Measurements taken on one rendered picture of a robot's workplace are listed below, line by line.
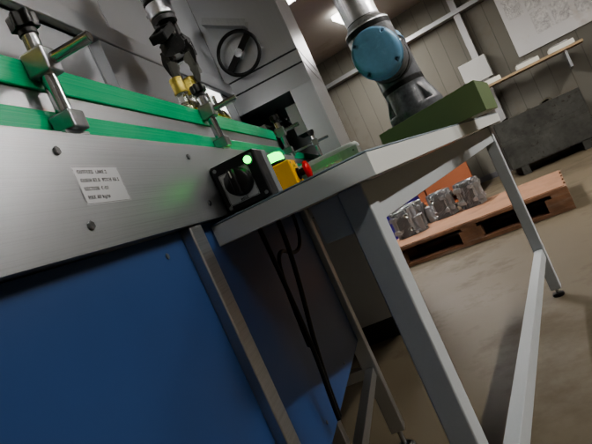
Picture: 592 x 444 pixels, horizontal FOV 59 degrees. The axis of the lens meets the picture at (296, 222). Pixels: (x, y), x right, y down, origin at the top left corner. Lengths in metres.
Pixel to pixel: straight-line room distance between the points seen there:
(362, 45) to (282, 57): 1.22
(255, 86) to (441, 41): 5.92
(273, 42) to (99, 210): 2.04
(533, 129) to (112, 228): 6.46
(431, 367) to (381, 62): 0.76
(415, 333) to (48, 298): 0.49
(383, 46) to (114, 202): 0.87
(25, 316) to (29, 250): 0.05
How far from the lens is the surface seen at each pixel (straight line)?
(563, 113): 6.88
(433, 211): 4.56
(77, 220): 0.50
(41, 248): 0.45
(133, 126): 0.73
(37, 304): 0.46
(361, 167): 0.67
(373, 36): 1.29
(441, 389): 0.79
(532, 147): 6.83
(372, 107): 8.43
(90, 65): 1.43
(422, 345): 0.76
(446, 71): 8.16
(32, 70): 0.59
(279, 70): 2.48
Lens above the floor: 0.71
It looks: 1 degrees down
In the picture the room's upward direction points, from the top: 25 degrees counter-clockwise
